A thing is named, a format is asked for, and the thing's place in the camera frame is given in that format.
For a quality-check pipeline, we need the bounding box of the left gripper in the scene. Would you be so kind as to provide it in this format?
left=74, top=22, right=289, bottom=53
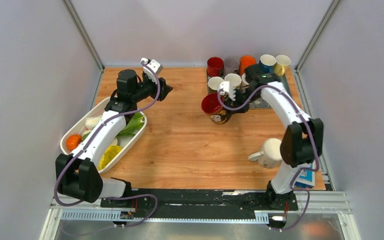
left=131, top=73, right=174, bottom=103

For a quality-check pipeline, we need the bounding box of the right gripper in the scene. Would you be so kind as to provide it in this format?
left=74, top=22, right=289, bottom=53
left=226, top=87, right=259, bottom=114

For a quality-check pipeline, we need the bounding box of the light green faceted mug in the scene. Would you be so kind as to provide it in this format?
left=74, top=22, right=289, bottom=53
left=224, top=73, right=242, bottom=88

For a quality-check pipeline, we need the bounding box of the black mug with gold rim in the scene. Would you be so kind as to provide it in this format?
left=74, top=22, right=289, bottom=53
left=201, top=93, right=232, bottom=125

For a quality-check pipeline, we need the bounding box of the dark green mug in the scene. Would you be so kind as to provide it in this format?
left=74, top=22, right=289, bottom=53
left=207, top=76, right=224, bottom=94

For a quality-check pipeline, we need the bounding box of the lilac grey mug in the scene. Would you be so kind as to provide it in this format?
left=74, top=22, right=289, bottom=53
left=223, top=56, right=240, bottom=76

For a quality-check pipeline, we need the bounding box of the orange mug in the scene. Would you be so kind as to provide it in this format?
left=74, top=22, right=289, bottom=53
left=239, top=55, right=256, bottom=75

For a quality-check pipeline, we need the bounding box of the red mug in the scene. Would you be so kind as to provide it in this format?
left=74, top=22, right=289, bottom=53
left=206, top=56, right=224, bottom=78

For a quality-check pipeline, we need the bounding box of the navy blue mug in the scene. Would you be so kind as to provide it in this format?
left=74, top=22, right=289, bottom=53
left=258, top=54, right=276, bottom=74

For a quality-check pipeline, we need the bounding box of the yellow mug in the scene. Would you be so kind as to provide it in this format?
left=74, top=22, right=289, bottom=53
left=273, top=54, right=291, bottom=77

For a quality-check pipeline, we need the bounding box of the cream white mug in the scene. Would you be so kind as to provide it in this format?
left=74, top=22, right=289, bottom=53
left=248, top=138, right=283, bottom=169

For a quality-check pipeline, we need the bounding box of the pink faceted mug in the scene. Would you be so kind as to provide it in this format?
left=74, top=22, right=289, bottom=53
left=241, top=73, right=249, bottom=88

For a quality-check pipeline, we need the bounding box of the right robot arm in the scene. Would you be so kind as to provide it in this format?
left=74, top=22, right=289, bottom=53
left=217, top=65, right=324, bottom=209

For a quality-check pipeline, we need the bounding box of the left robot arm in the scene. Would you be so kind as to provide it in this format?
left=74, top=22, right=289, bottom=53
left=54, top=65, right=173, bottom=207

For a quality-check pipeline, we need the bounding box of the floral blue tray mat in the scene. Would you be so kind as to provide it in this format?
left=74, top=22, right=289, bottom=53
left=217, top=64, right=291, bottom=111

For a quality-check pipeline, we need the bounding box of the white oval vegetable dish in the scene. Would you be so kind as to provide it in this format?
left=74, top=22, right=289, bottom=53
left=60, top=97, right=148, bottom=174

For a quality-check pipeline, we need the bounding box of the green leafy vegetable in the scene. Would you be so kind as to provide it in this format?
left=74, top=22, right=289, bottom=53
left=116, top=112, right=145, bottom=138

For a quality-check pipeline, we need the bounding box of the bok choy vegetable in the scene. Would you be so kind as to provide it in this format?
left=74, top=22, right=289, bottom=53
left=84, top=114, right=103, bottom=130

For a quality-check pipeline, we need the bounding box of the small orange pumpkin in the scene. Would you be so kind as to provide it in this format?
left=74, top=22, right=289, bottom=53
left=65, top=134, right=82, bottom=152

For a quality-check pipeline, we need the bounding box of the blue and white box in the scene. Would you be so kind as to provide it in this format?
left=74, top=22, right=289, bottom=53
left=294, top=169, right=316, bottom=189

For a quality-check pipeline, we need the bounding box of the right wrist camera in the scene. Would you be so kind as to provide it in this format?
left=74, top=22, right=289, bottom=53
left=217, top=81, right=236, bottom=101

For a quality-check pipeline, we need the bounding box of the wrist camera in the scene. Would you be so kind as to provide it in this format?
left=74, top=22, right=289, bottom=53
left=217, top=81, right=236, bottom=101
left=140, top=57, right=164, bottom=84

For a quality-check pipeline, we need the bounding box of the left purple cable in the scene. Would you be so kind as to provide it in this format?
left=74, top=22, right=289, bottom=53
left=53, top=61, right=162, bottom=229

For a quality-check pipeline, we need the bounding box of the purple cable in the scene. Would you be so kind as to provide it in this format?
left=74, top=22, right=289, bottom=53
left=53, top=61, right=162, bottom=229
left=217, top=84, right=322, bottom=232

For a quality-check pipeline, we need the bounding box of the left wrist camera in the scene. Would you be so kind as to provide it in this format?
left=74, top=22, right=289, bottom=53
left=140, top=57, right=164, bottom=84

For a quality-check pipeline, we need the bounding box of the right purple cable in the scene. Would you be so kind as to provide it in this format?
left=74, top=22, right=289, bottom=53
left=217, top=84, right=322, bottom=232

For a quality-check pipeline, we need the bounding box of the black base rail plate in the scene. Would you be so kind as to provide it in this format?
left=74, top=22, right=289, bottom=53
left=100, top=188, right=298, bottom=220

